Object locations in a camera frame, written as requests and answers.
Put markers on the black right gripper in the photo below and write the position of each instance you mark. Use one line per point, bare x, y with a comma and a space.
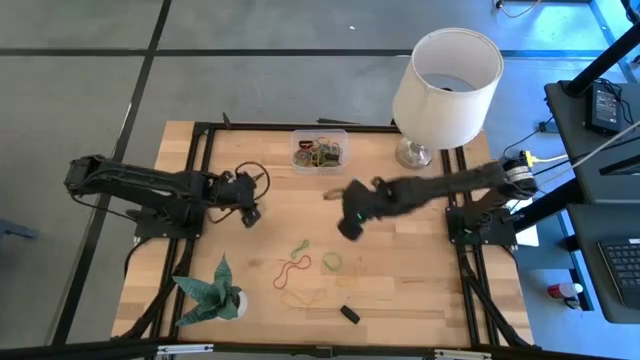
370, 200

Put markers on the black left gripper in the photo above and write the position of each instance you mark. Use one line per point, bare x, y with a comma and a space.
232, 190

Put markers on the yellow rubber band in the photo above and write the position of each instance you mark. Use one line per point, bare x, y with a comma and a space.
320, 160
346, 285
307, 298
330, 195

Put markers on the green rubber band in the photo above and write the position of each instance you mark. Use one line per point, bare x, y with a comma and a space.
334, 271
299, 249
301, 160

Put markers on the red rubber band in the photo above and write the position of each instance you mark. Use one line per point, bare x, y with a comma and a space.
288, 270
305, 144

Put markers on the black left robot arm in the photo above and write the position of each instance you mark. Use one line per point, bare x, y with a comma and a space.
140, 182

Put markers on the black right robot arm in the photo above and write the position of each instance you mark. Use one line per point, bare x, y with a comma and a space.
450, 185

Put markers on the black rubber band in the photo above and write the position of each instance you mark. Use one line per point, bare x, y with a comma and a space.
332, 156

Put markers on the clear plastic bin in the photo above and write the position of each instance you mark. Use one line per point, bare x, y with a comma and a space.
320, 134

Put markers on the potted snake plant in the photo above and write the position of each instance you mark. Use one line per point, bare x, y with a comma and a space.
215, 297

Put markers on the small black block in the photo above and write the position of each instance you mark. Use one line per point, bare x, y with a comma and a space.
350, 314

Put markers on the white table lamp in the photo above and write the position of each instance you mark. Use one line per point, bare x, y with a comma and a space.
440, 115

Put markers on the white paper sheet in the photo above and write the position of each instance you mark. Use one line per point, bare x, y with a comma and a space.
527, 237

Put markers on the yellow power plug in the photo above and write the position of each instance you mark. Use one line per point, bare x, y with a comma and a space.
530, 160

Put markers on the black floor socket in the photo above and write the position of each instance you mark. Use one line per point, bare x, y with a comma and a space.
547, 126

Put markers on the red white can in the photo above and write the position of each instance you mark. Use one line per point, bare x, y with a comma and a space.
562, 290

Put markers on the grey floor object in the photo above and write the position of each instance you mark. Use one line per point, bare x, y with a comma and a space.
15, 231

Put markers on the black side desk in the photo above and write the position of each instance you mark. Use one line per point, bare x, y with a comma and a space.
600, 220

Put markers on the black power adapter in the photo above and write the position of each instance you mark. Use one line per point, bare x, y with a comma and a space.
602, 107

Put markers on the black keyboard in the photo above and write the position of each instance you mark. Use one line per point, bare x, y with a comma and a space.
625, 270

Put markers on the black slanted pole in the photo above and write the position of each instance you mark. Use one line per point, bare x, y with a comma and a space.
600, 62

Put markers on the black aluminium frame rail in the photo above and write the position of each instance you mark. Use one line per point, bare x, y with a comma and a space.
204, 155
250, 126
380, 351
446, 160
161, 310
459, 160

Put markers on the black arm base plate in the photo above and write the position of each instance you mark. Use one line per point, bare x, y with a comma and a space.
500, 235
160, 230

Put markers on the black diagonal frame brace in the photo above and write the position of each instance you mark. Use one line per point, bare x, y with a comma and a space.
501, 310
145, 310

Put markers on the silver metal bracket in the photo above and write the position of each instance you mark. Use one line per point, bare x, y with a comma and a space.
462, 354
185, 348

